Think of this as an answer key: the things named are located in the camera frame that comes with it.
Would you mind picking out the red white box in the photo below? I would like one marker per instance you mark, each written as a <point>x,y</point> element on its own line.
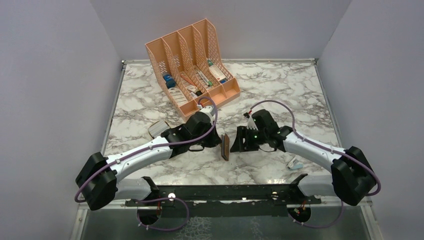
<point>217,73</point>

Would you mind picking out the brown leather card holder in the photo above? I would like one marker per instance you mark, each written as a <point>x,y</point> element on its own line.
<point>225,147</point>

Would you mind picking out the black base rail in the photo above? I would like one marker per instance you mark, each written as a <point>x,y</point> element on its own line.
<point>179,201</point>

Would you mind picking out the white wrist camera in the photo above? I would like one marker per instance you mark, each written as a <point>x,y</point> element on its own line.
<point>209,110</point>
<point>251,125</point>

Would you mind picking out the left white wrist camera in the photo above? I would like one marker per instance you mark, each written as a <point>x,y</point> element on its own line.
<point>209,110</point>

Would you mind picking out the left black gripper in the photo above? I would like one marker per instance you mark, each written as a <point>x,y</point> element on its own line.
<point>214,140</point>

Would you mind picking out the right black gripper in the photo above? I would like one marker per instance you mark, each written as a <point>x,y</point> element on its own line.
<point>241,146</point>

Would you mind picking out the pink plastic file organizer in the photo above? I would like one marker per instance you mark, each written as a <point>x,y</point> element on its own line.
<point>186,55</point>

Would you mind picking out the small white blue object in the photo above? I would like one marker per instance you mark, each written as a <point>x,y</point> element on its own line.
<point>294,164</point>

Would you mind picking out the stack of credit cards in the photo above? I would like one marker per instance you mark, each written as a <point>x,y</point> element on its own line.
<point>157,128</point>

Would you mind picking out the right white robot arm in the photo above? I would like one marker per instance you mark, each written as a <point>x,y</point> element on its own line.
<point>350,174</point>

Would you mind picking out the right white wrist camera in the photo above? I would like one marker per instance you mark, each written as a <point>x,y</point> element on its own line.
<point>251,125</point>

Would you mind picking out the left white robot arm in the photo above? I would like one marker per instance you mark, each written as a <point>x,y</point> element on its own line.
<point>98,179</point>

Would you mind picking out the white labelled box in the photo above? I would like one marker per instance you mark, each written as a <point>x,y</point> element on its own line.
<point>178,96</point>

